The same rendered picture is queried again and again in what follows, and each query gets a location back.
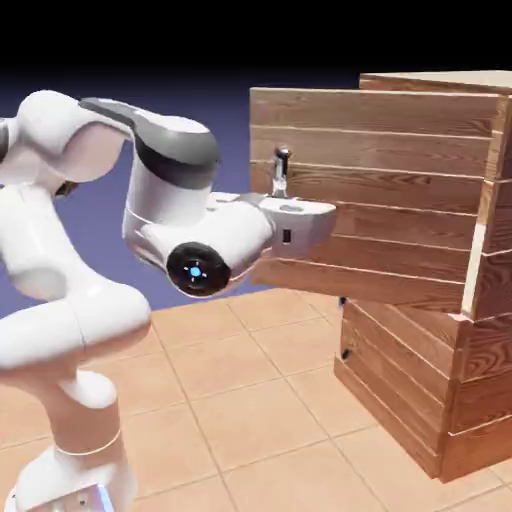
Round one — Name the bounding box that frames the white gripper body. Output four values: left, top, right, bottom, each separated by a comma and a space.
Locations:
258, 195, 338, 247

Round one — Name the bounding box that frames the curved silver door handle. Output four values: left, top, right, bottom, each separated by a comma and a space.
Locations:
271, 145, 292, 198

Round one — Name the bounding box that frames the wooden plank cabinet door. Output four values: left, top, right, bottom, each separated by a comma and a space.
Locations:
334, 298, 462, 480
248, 86, 502, 322

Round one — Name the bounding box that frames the wooden cabinet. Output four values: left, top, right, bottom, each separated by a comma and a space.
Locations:
334, 70, 512, 484

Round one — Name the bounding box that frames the dark metal door handle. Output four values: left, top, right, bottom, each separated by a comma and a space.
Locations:
338, 295, 355, 360

